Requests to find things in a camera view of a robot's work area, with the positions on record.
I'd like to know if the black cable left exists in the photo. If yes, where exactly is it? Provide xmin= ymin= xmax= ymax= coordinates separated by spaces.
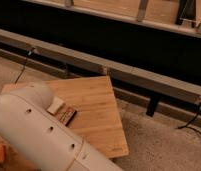
xmin=14 ymin=47 xmax=38 ymax=85

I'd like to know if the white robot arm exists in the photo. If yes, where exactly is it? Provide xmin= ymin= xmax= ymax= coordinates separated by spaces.
xmin=0 ymin=83 xmax=123 ymax=171

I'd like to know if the orange black snack bar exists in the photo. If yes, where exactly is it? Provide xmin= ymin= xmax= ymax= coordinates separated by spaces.
xmin=56 ymin=107 xmax=77 ymax=126

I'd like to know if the black cable right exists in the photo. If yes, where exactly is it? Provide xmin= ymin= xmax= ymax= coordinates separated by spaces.
xmin=176 ymin=101 xmax=201 ymax=144

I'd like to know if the white sponge block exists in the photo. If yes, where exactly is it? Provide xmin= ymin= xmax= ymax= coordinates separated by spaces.
xmin=47 ymin=97 xmax=64 ymax=115

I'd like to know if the black cable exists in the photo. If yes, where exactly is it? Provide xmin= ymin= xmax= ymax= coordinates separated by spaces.
xmin=14 ymin=47 xmax=38 ymax=85
xmin=176 ymin=101 xmax=201 ymax=144

